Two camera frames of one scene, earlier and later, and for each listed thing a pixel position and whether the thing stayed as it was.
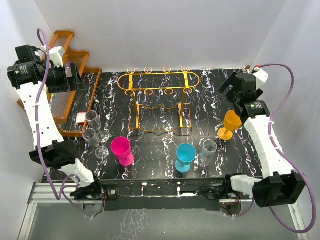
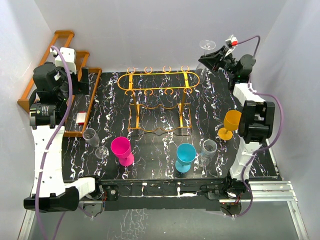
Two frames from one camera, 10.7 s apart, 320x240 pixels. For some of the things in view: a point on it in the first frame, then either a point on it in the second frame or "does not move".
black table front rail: x=184 y=194 does not move
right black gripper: x=229 y=82 to x=212 y=59
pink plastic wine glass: x=121 y=147 does not move
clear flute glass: x=93 y=119 to x=201 y=70
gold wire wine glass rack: x=159 y=98 does not move
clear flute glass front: x=91 y=136 does not move
